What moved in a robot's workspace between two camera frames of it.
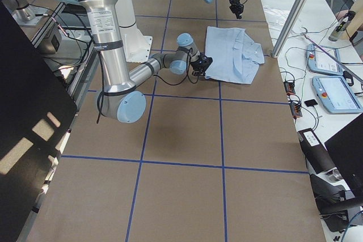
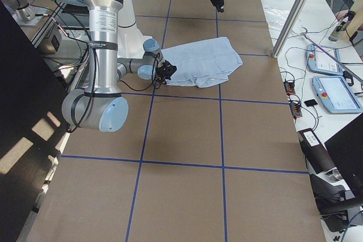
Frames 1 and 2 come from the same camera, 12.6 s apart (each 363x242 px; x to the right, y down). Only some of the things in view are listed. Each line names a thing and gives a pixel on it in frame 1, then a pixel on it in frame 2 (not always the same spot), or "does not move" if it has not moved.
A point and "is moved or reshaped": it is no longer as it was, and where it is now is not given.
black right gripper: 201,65 to 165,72
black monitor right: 346,147 does not move
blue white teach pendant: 334,93 does not move
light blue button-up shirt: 236,56 is moved or reshaped
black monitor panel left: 37,109 does not move
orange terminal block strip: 295,106 does not move
